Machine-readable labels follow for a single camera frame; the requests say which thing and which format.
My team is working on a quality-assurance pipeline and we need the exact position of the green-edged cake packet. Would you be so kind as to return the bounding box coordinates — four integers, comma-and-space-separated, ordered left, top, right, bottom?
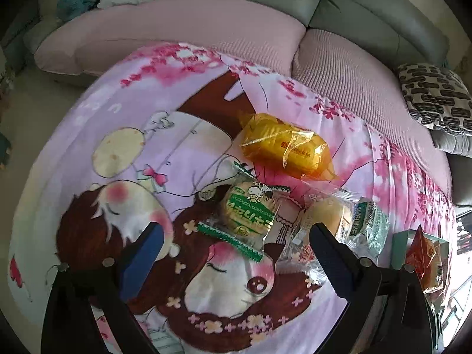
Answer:
197, 160, 292, 262

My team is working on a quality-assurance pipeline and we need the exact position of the printed cartoon blanket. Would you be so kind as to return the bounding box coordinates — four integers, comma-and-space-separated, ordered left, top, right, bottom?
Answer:
7, 42, 458, 354

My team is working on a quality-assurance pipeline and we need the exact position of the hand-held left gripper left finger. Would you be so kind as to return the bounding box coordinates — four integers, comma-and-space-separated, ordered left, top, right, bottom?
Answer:
41, 220, 166, 354

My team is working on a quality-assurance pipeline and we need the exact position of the teal cloth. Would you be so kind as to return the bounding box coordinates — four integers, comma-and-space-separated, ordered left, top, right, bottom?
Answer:
56, 0, 97, 21

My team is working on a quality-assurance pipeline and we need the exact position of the long pink seat cushion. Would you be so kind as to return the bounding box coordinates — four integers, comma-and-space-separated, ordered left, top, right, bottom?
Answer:
34, 0, 308, 82

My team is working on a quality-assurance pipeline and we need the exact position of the green and white snack packet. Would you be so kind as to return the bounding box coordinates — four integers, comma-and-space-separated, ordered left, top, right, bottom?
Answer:
345, 197, 391, 262

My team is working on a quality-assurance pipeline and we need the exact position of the yellow snack packet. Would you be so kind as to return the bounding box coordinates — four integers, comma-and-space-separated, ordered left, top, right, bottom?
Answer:
238, 112, 338, 183

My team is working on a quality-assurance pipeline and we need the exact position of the teal plush toy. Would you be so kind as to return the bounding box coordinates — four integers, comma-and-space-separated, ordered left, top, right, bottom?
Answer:
0, 133, 12, 166

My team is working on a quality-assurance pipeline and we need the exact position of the clear packet with pale bun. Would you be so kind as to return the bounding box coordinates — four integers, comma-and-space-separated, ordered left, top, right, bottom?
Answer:
276, 188, 360, 284

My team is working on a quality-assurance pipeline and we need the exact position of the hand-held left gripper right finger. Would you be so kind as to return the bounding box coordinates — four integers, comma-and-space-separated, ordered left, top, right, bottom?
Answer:
309, 222, 432, 354

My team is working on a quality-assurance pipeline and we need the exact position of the orange snack packet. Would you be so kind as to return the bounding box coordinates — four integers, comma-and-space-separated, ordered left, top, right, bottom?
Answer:
404, 225, 445, 296

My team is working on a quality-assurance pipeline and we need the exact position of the short pink seat cushion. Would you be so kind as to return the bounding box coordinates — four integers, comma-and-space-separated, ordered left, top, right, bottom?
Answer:
292, 29, 453, 200

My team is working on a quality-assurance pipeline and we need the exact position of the grey pillow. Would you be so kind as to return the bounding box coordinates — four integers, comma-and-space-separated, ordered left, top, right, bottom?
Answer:
431, 129, 472, 155

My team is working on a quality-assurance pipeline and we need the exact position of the pale green storage box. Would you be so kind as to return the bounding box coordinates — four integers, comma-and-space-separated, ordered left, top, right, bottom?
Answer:
391, 229, 450, 314

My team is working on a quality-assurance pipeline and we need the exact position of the black and white patterned pillow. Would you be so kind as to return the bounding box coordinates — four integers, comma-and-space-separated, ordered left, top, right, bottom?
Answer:
396, 63, 472, 133

